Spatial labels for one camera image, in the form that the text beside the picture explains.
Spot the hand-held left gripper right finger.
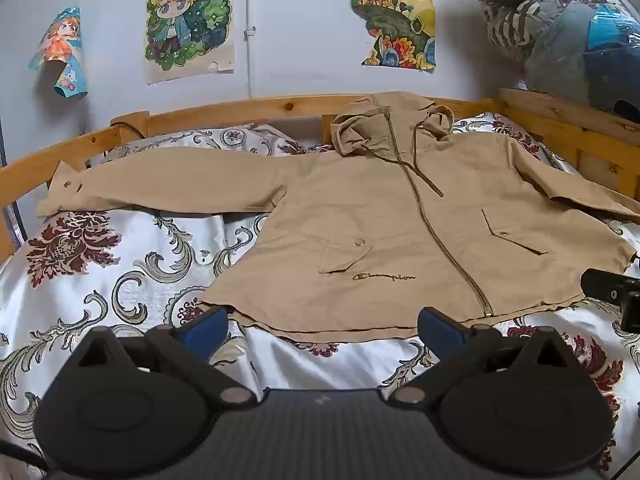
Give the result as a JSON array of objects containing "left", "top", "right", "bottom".
[{"left": 387, "top": 306, "right": 581, "bottom": 407}]

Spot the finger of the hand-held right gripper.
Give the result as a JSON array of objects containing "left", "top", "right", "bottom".
[
  {"left": 582, "top": 268, "right": 640, "bottom": 305},
  {"left": 619, "top": 304, "right": 640, "bottom": 334}
]

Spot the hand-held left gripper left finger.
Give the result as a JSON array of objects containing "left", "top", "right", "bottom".
[{"left": 65, "top": 306, "right": 257, "bottom": 407}]

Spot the beige hooded jacket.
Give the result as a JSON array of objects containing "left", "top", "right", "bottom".
[{"left": 37, "top": 91, "right": 640, "bottom": 343}]

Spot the clear plastic bag of clothes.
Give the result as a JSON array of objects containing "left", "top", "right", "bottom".
[{"left": 452, "top": 0, "right": 640, "bottom": 123}]

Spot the floral satin bedspread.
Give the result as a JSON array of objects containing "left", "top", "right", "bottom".
[{"left": 0, "top": 112, "right": 640, "bottom": 480}]

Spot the blond cartoon character poster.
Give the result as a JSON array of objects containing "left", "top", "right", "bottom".
[{"left": 144, "top": 0, "right": 236, "bottom": 86}]

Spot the curled anime girl poster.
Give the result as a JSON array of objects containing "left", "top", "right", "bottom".
[{"left": 28, "top": 6, "right": 89, "bottom": 101}]

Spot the colourful landscape poster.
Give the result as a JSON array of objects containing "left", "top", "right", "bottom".
[{"left": 348, "top": 0, "right": 437, "bottom": 70}]

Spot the black cable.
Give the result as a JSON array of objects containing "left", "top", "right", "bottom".
[{"left": 109, "top": 119, "right": 149, "bottom": 140}]

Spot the wooden bed frame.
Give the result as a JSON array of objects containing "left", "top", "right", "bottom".
[{"left": 0, "top": 87, "right": 640, "bottom": 261}]

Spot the white wall pipe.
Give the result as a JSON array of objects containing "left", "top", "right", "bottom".
[{"left": 243, "top": 0, "right": 258, "bottom": 102}]

